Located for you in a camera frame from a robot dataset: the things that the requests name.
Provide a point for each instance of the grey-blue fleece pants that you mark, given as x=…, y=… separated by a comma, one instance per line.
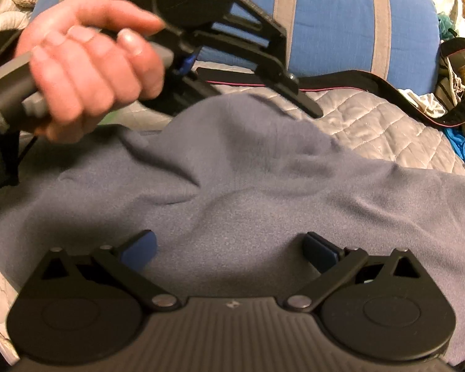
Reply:
x=236, y=201

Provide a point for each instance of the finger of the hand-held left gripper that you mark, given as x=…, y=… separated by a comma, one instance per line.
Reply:
x=186, y=93
x=306, y=100

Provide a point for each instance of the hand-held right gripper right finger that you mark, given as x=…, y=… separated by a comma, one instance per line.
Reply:
x=321, y=252

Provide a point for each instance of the striped laced sneaker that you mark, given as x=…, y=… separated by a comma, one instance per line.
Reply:
x=455, y=81

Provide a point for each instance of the white crumpled cloth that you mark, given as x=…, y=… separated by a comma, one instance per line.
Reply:
x=422, y=104

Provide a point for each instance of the person's left hand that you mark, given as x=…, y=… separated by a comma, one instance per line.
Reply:
x=81, y=77

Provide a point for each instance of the quilted grey bedspread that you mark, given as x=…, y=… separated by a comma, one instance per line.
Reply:
x=391, y=131

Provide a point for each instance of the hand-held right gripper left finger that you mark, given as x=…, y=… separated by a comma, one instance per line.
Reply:
x=139, y=250

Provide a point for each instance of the teal cloth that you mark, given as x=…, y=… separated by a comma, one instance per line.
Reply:
x=445, y=27

